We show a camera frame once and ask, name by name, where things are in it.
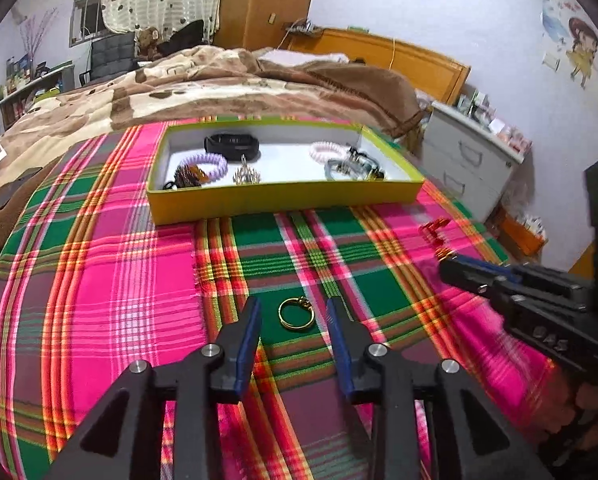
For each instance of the girl wall decal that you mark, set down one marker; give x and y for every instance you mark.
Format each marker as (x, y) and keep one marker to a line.
(581, 52)

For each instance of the window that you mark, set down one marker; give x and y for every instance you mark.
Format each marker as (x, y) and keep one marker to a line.
(85, 20)

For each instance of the pink and green plaid cloth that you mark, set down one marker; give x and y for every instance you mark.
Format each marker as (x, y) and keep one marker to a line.
(104, 285)

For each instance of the silver crown ornament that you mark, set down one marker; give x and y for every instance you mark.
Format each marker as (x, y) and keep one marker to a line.
(246, 175)

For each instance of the red hair clip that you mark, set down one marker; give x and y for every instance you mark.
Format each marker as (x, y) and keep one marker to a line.
(431, 230)

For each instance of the purple flower branches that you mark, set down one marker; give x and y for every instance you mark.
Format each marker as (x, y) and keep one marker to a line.
(38, 35)

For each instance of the yellow-green shallow box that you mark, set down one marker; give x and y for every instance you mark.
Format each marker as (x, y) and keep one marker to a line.
(279, 200)

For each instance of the black wristband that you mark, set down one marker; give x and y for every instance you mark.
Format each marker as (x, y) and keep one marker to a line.
(231, 145)

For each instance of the black clothing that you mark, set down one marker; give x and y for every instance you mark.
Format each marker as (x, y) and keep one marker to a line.
(181, 37)

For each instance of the white drawer nightstand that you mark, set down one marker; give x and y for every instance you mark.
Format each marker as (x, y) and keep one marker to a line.
(469, 160)

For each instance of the orange box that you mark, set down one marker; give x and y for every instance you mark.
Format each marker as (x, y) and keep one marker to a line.
(524, 235)

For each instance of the wooden bed headboard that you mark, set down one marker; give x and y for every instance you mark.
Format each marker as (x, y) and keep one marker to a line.
(414, 62)

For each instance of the person's right hand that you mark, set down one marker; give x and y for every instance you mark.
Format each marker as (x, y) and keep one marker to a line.
(596, 415)

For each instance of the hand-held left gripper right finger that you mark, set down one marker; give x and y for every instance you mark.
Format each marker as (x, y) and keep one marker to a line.
(341, 345)

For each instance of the brown teddy bear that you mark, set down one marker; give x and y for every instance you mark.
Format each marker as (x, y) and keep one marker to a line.
(149, 42)

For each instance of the small wall shelf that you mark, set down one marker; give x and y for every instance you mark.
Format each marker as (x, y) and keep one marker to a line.
(303, 29)

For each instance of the white pillow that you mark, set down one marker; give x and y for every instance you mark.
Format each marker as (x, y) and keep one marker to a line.
(309, 56)

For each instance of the wooden wardrobe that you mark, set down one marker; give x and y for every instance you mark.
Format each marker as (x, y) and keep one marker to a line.
(264, 0)

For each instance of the shelf with bottles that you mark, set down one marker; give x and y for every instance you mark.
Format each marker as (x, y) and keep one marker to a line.
(29, 90)

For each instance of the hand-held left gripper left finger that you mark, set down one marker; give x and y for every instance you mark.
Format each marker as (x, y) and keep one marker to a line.
(244, 340)

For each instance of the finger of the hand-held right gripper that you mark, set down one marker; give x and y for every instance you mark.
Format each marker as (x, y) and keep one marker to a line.
(489, 271)
(466, 285)

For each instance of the dark remote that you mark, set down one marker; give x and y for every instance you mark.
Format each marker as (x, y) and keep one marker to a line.
(16, 187)

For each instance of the brown printed blanket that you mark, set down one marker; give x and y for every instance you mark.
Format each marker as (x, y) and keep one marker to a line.
(104, 100)

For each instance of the small boxes on nightstand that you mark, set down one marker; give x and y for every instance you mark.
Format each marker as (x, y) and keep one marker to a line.
(494, 120)

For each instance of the black chair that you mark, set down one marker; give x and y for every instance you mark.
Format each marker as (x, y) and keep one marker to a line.
(110, 57)

